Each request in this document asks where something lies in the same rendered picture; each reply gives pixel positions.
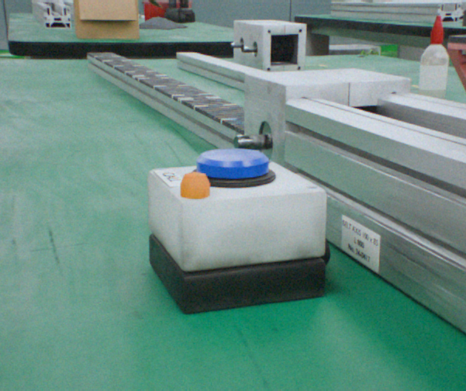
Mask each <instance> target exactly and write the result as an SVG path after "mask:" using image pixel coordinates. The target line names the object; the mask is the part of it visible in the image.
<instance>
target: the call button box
mask: <svg viewBox="0 0 466 391"><path fill-rule="evenodd" d="M191 172H197V166H193V167H182V168H156V169H154V170H152V171H149V173H148V175H147V194H148V223H149V228H150V230H152V233H153V234H150V236H149V262H150V265H151V267H152V268H153V270H155V272H156V273H157V275H158V276H159V278H160V279H161V281H162V282H163V283H164V285H165V286H166V288H167V290H168V291H169V293H170V294H171V296H172V297H173V299H174V301H175V302H176V303H177V304H178V306H179V307H181V309H182V312H183V313H192V312H198V311H204V310H216V309H222V308H229V307H235V306H247V305H254V304H260V303H272V302H278V301H284V300H291V299H302V298H309V297H316V296H322V295H323V294H324V289H325V265H326V264H327V263H328V261H329V259H330V246H329V244H328V241H327V239H326V192H325V190H324V189H321V188H320V187H319V186H317V185H314V184H313V183H311V182H310V181H308V180H306V179H304V178H303V177H301V176H299V175H297V174H294V173H292V172H291V171H289V170H287V169H285V168H283V167H282V166H280V165H278V164H275V163H274V162H272V161H268V172H267V173H266V174H263V175H259V176H255V177H249V178H216V177H210V176H207V178H208V180H209V184H210V196H209V197H206V198H203V199H186V198H183V197H181V187H180V184H181V180H182V178H183V176H184V174H187V173H191Z"/></svg>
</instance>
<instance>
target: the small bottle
mask: <svg viewBox="0 0 466 391"><path fill-rule="evenodd" d="M441 19H442V16H437V17H436V21H434V24H433V29H432V32H431V33H430V43H431V45H430V46H429V47H428V48H426V49H425V51H424V54H423V55H422V57H421V60H420V73H419V87H418V94H419V95H425V96H429V97H434V98H437V99H444V98H445V88H446V87H447V65H448V60H449V56H448V54H447V52H446V49H445V47H442V46H441V44H442V43H443V37H444V32H443V27H442V22H443V21H441Z"/></svg>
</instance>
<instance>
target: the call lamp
mask: <svg viewBox="0 0 466 391"><path fill-rule="evenodd" d="M180 187H181V197H183V198H186V199H203V198H206V197H209V196H210V184H209V180H208V178H207V176H206V174H204V173H200V172H191V173H187V174H184V176H183V178H182V180H181V184H180Z"/></svg>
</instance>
